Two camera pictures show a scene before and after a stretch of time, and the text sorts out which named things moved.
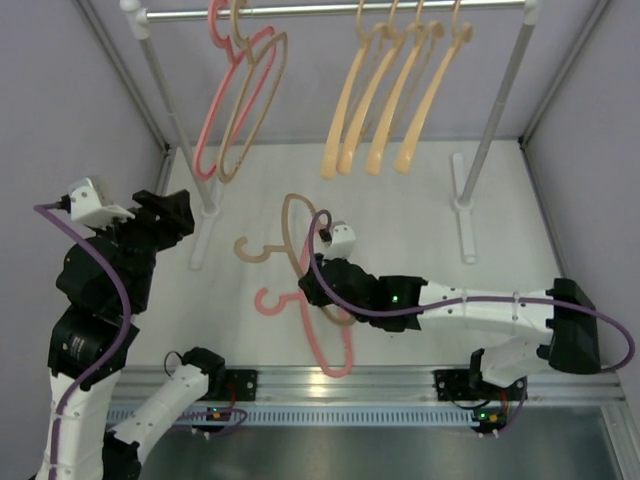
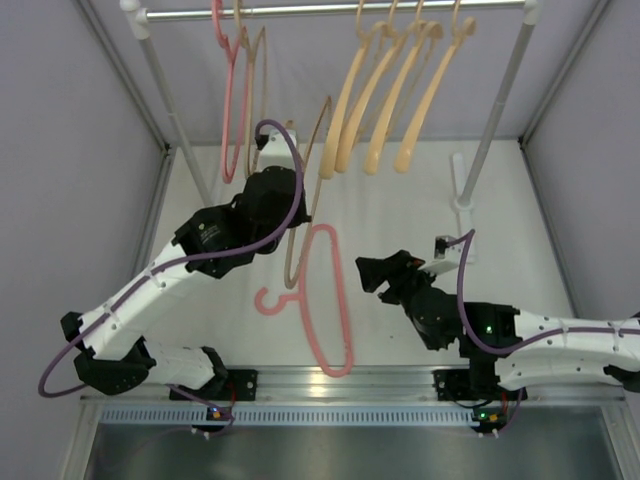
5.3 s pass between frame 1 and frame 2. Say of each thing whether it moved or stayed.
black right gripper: moved
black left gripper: moved
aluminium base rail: stayed
